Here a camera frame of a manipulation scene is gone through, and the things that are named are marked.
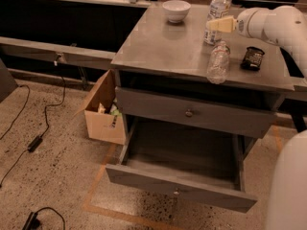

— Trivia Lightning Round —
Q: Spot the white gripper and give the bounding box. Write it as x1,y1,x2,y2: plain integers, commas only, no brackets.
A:
206,8,268,40

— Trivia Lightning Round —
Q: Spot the clear plastic bottle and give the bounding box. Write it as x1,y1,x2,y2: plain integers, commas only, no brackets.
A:
204,0,230,45
206,41,230,84

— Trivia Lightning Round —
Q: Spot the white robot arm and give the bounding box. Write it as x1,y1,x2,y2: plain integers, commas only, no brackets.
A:
206,6,307,230

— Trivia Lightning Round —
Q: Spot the lying clear plastic bottle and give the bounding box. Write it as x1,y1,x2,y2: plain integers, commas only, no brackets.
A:
206,41,230,84

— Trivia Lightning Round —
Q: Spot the grey drawer cabinet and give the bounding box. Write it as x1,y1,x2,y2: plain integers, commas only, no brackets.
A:
106,5,294,212

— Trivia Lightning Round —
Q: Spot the closed grey upper drawer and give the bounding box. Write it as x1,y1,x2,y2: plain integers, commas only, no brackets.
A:
115,87,276,138

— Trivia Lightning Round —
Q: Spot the open grey middle drawer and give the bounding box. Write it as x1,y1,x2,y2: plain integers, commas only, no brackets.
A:
106,118,257,213

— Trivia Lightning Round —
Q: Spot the white ceramic bowl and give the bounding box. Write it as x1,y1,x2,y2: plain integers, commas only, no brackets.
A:
162,0,191,23

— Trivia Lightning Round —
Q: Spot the cardboard box with items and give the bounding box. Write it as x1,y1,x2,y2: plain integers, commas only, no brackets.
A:
76,70,126,145

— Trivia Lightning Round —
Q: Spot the black power adapter with cable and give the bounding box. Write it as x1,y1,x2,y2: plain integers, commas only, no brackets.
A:
0,75,66,188

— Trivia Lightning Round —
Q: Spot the black plug with cable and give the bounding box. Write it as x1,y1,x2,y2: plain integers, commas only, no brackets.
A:
22,206,65,230

